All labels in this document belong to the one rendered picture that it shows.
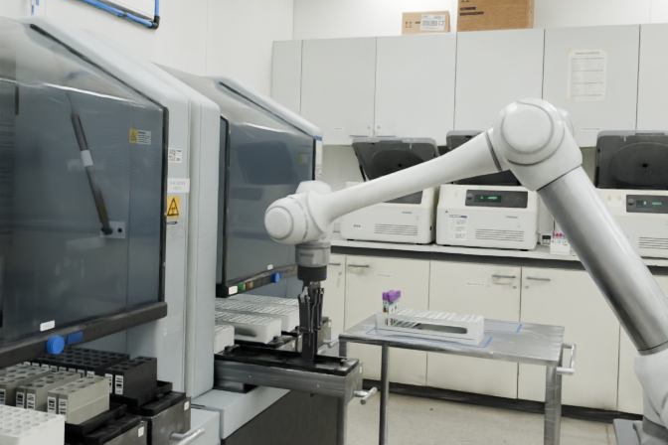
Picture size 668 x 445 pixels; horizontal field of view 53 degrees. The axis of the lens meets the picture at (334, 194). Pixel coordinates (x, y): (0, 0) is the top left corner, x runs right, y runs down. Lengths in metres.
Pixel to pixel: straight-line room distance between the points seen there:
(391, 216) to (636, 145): 1.42
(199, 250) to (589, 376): 2.76
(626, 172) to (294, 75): 2.15
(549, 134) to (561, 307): 2.61
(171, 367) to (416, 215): 2.57
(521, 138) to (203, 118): 0.72
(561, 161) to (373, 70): 3.07
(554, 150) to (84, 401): 0.98
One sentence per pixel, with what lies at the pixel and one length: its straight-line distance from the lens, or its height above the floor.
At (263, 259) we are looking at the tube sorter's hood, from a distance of 1.88.
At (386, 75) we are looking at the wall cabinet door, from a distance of 4.31.
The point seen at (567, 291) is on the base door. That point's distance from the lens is 3.86.
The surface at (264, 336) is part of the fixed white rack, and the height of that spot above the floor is 0.83.
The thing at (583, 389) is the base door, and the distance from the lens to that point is 3.97.
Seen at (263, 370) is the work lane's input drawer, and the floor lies 0.80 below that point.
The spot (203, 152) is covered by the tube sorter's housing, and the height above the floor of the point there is 1.32.
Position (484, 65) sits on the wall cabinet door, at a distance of 4.20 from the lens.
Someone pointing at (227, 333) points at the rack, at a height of 0.86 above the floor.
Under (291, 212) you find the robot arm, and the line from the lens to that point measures 1.46.
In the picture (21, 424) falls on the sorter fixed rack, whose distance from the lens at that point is 1.21.
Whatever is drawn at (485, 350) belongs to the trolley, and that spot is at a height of 0.82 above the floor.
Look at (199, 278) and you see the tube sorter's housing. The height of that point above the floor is 1.02.
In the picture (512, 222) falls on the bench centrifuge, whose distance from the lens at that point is 3.84.
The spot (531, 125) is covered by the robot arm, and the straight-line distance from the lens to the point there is 1.32.
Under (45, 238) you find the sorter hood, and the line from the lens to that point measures 1.18.
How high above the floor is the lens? 1.26
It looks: 1 degrees down
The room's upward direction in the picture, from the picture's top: 2 degrees clockwise
